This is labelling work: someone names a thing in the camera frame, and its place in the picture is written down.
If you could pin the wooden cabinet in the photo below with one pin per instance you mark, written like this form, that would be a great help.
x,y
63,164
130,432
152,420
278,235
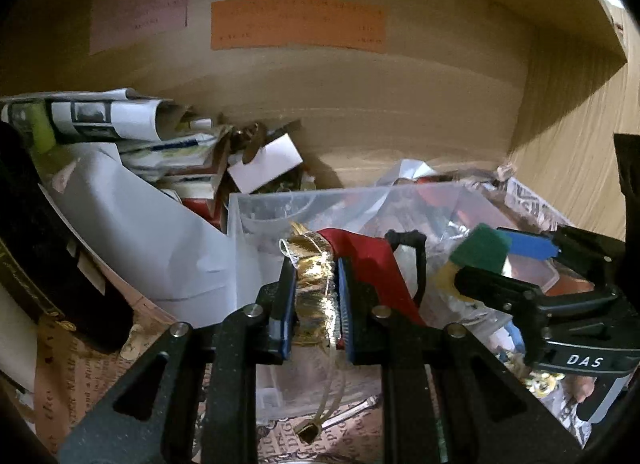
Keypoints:
x,y
400,83

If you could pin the large white paper sheet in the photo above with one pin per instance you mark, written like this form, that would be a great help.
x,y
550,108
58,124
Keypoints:
x,y
140,234

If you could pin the black bag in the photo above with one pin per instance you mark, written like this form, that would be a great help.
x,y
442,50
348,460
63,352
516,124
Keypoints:
x,y
45,249

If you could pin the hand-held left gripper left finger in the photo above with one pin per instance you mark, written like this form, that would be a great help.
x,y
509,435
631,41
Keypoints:
x,y
286,316

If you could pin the stack of booklets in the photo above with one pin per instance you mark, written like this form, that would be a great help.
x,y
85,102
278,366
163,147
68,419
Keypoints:
x,y
187,153

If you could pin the red ribbon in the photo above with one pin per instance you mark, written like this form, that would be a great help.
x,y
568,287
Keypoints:
x,y
372,269

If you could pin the green sponge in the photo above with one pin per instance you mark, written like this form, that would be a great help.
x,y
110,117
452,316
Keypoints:
x,y
481,249

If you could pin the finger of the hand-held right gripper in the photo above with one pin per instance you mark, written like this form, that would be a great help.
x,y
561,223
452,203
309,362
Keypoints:
x,y
532,246
495,286

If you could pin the rolled newspaper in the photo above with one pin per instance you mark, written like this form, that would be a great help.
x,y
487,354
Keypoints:
x,y
95,114

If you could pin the yellow-green tube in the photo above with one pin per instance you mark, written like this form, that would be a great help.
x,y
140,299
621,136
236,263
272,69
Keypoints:
x,y
41,127

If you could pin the small white card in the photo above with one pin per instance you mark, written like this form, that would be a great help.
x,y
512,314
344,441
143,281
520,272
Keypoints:
x,y
265,163

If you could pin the gold foil ribbon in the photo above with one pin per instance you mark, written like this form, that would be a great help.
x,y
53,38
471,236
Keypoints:
x,y
314,289

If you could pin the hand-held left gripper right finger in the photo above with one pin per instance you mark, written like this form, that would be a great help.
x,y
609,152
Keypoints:
x,y
345,316

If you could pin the brown printed wrapping paper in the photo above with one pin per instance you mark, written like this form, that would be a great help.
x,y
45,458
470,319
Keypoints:
x,y
70,374

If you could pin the pink paper label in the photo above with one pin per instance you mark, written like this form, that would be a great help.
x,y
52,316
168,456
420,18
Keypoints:
x,y
137,16

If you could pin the clear plastic container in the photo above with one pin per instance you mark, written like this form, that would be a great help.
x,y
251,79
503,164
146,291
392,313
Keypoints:
x,y
350,224

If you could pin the orange paper label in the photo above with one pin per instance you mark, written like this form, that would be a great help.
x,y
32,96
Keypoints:
x,y
297,26

